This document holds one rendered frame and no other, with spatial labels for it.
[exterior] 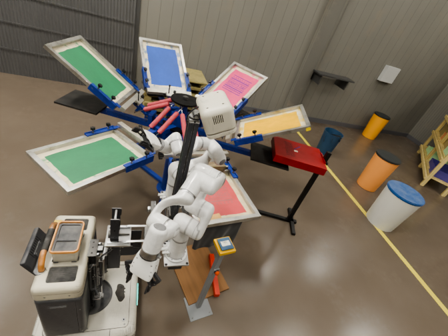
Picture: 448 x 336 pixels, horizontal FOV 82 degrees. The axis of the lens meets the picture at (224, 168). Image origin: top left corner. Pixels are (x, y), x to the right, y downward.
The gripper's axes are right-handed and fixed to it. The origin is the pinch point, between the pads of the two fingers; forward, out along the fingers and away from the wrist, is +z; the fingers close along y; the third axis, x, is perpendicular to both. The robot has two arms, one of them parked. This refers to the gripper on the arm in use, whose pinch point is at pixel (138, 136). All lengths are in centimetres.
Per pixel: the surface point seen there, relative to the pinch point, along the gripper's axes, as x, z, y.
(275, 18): -206, -374, -287
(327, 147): -142, -483, -26
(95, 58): 48, -91, -185
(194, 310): 94, -127, 91
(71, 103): 96, -88, -155
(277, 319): 45, -171, 140
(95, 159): 76, -61, -56
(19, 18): 161, -139, -442
